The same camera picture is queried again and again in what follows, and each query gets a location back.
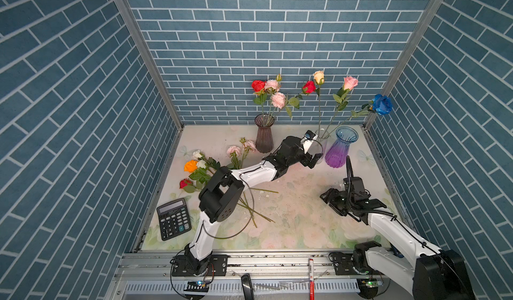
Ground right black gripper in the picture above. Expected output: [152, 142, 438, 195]
[319, 186, 353, 215]

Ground dark purple ribbed vase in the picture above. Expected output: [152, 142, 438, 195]
[255, 114, 275, 153]

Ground clear ribbed glass vase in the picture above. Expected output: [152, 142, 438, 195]
[316, 135, 330, 164]

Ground blue purple gradient vase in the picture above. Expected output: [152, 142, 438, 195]
[325, 126, 359, 168]

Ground pink peony spray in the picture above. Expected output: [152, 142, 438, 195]
[264, 74, 287, 117]
[227, 138, 274, 227]

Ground light pink rose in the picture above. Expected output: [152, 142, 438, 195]
[321, 76, 359, 138]

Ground cream white rose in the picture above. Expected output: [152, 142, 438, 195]
[313, 70, 325, 135]

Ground small white flower spray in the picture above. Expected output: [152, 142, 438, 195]
[192, 150, 220, 172]

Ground blue rose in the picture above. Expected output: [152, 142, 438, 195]
[321, 90, 394, 138]

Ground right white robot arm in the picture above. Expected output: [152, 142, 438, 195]
[320, 177, 476, 299]

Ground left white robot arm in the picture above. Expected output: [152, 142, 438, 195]
[184, 130, 322, 266]

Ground red marker pen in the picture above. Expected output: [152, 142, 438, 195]
[307, 258, 315, 300]

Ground orange rose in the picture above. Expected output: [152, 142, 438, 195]
[184, 160, 198, 173]

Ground black calculator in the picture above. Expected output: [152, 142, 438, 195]
[156, 198, 192, 241]

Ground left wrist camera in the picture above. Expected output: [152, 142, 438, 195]
[301, 130, 317, 153]

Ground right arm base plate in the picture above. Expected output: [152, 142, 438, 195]
[328, 251, 381, 276]

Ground black handle object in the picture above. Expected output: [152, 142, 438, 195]
[240, 273, 255, 300]

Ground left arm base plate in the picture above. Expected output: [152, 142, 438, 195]
[170, 255, 228, 277]

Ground aluminium front rail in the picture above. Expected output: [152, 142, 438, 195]
[114, 249, 365, 281]

